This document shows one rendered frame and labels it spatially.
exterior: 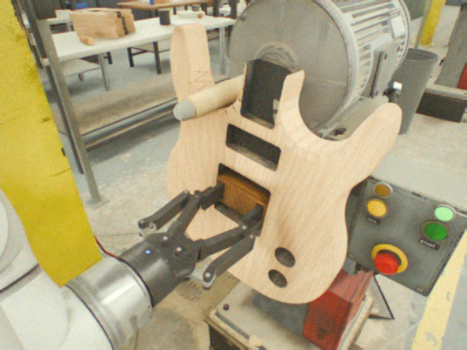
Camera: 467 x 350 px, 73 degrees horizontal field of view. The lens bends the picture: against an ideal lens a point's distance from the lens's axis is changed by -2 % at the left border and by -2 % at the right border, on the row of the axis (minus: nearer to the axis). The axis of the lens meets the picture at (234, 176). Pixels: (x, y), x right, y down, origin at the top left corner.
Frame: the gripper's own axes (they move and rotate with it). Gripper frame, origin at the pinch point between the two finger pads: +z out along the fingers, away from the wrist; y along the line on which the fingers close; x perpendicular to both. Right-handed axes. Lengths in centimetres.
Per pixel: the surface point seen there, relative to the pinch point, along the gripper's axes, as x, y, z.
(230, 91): 15.9, -5.9, 2.7
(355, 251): -11.4, 17.9, 16.0
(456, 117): -97, 26, 354
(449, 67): -56, -4, 368
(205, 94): 16.4, -6.6, -1.7
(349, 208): -19.2, 10.9, 36.3
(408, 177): 5.6, 19.3, 19.8
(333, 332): -61, 23, 31
